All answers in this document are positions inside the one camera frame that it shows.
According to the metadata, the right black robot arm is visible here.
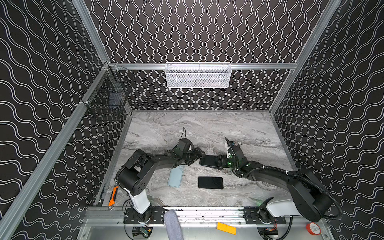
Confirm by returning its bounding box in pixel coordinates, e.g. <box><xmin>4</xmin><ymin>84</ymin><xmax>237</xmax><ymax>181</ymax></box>
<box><xmin>215</xmin><ymin>141</ymin><xmax>343</xmax><ymax>222</ymax></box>

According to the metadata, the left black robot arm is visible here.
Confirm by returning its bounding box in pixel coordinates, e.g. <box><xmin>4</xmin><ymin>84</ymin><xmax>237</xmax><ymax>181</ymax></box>
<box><xmin>116</xmin><ymin>138</ymin><xmax>206</xmax><ymax>214</ymax></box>

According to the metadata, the light blue phone case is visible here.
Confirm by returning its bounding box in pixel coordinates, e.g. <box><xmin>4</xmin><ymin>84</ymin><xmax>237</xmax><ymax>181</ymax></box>
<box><xmin>168</xmin><ymin>165</ymin><xmax>185</xmax><ymax>188</ymax></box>

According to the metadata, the black phone lying flat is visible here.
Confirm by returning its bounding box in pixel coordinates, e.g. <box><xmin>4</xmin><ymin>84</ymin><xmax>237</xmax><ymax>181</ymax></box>
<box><xmin>198</xmin><ymin>176</ymin><xmax>224</xmax><ymax>190</ymax></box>

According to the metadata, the yellow flat block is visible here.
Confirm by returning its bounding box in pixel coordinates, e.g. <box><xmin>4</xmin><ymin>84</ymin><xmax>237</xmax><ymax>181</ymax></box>
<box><xmin>217</xmin><ymin>223</ymin><xmax>237</xmax><ymax>235</ymax></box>

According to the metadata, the orange utility knife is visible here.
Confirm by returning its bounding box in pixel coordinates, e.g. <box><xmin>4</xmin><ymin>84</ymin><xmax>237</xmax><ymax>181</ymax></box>
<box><xmin>108</xmin><ymin>186</ymin><xmax>119</xmax><ymax>209</ymax></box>

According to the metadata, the red tape roll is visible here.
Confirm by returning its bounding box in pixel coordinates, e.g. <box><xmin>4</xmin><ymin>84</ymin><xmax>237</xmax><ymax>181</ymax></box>
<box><xmin>306</xmin><ymin>223</ymin><xmax>321</xmax><ymax>236</ymax></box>

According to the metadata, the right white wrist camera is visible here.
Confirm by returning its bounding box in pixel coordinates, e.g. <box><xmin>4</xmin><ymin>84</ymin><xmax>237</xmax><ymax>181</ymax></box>
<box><xmin>227</xmin><ymin>145</ymin><xmax>236</xmax><ymax>159</ymax></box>

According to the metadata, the white wire basket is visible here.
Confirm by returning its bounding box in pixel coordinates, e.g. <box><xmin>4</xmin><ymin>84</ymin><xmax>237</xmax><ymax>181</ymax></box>
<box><xmin>165</xmin><ymin>62</ymin><xmax>232</xmax><ymax>89</ymax></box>

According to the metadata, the black wire basket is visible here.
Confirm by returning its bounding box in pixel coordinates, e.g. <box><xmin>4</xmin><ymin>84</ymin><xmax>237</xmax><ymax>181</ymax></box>
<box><xmin>85</xmin><ymin>66</ymin><xmax>137</xmax><ymax>122</ymax></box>

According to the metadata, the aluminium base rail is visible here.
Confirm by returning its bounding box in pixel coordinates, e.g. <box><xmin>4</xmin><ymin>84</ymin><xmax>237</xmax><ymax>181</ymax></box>
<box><xmin>83</xmin><ymin>205</ymin><xmax>319</xmax><ymax>226</ymax></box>

